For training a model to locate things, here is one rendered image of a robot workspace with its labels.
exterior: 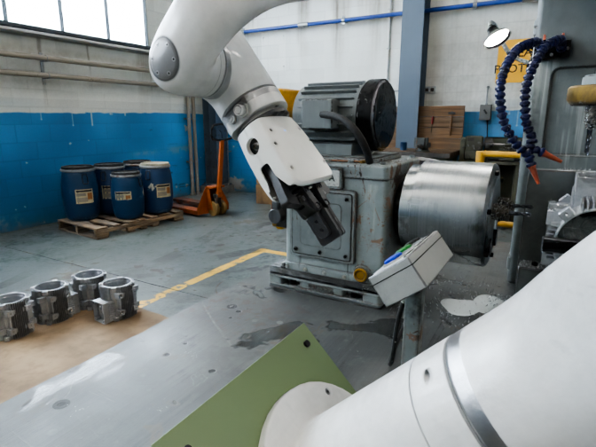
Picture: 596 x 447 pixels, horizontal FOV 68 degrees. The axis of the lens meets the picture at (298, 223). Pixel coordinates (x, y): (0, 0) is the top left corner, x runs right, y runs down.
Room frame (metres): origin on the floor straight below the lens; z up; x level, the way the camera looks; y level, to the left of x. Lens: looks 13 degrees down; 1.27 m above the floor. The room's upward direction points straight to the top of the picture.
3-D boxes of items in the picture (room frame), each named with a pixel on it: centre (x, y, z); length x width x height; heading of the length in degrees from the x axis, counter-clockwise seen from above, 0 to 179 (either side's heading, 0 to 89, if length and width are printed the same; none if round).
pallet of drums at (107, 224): (5.32, 2.14, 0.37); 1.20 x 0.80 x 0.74; 145
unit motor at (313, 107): (1.23, -0.08, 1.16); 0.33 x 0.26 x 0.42; 60
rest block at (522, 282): (1.05, -0.59, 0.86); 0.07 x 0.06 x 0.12; 60
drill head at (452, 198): (1.11, -0.34, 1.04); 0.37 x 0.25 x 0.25; 60
